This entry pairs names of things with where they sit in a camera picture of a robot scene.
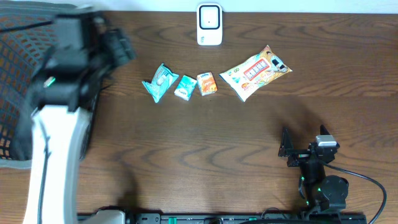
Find black camera cable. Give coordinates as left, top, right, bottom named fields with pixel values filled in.
left=320, top=160, right=388, bottom=224
left=36, top=124, right=52, bottom=224

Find black right camera cable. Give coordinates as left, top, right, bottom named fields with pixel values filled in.
left=320, top=160, right=388, bottom=224

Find teal tissue pack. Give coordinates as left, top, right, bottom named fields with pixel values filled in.
left=174, top=75, right=197, bottom=101

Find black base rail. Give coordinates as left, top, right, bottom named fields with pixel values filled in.
left=77, top=212, right=368, bottom=224

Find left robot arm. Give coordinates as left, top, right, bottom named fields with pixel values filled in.
left=24, top=11, right=135, bottom=223

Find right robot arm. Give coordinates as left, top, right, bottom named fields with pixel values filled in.
left=278, top=125, right=349, bottom=213

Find white barcode scanner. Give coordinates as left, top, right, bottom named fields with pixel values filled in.
left=197, top=3, right=223, bottom=46

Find orange tissue pack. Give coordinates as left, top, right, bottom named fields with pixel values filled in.
left=197, top=72, right=218, bottom=96

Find mint Zappy wipes packet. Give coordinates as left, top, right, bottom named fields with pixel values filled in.
left=142, top=63, right=179, bottom=103

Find large yellow wipes packet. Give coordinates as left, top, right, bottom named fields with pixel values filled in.
left=220, top=45, right=292, bottom=102

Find grey plastic mesh basket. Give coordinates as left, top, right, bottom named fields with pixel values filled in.
left=0, top=1, right=100, bottom=169

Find black left camera cable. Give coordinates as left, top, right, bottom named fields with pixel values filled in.
left=36, top=124, right=52, bottom=224

